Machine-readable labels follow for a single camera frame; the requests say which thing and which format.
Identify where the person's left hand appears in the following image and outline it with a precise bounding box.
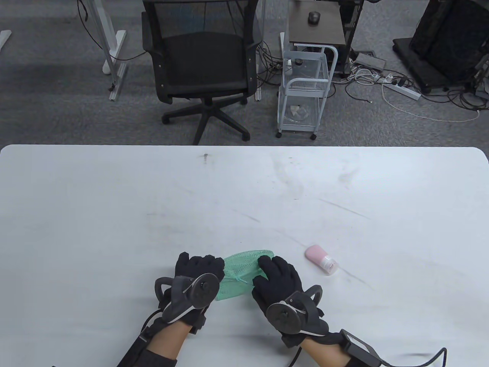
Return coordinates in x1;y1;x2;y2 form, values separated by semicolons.
175;252;225;334

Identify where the person's right hand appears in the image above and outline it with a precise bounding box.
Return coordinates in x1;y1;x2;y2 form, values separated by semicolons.
251;255;344;348

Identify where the green mesh toiletry bag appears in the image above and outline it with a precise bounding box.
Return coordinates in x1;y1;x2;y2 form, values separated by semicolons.
214;249;275;302

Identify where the pink cleansing milk bottle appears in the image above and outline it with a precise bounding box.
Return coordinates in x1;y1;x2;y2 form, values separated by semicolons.
304;245;339;275

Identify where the person's right forearm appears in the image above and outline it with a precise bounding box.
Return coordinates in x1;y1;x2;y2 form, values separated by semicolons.
300;338;352;367

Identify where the person's left forearm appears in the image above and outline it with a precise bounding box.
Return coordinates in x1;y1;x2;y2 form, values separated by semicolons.
117;325;189;367

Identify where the dark grey hand controller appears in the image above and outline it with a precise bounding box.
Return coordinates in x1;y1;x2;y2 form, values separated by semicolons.
266;285;329;337
154;273;220;325

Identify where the black wrist sensor box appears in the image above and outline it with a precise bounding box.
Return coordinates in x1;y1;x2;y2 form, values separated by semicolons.
340;329;382;367
117;331;149;367

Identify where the crumpled clear plastic wrap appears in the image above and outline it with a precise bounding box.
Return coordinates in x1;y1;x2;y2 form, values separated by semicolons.
289;105;312;123

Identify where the black mesh office chair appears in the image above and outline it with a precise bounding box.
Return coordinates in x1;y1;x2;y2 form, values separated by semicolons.
141;0;265;146

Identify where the white power strip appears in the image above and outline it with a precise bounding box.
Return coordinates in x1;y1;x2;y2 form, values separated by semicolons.
376;74;422;101

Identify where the white desk leg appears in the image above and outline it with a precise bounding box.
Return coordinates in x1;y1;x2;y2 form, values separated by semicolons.
82;0;127;75

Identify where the grey power adapter box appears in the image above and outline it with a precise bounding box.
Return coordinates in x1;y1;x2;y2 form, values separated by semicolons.
354;52;386;71

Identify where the dark brown side table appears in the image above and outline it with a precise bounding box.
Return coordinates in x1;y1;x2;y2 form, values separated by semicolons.
287;0;347;47

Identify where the black sensor cable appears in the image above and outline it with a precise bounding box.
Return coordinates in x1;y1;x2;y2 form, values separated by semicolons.
378;347;447;367

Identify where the white wire trolley cart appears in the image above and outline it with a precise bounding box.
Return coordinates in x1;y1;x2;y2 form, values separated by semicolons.
277;43;339;140

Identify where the tangle of black cables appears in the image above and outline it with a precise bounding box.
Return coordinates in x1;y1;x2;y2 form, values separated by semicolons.
257;38;286;86

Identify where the black desk cable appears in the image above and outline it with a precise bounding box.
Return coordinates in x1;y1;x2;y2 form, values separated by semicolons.
76;0;149;62

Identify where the white floor cable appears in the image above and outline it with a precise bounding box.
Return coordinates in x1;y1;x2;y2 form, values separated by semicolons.
382;81;481;123

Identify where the bundle of black floor cables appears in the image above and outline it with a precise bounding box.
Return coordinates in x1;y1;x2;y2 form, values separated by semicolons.
420;76;489;112

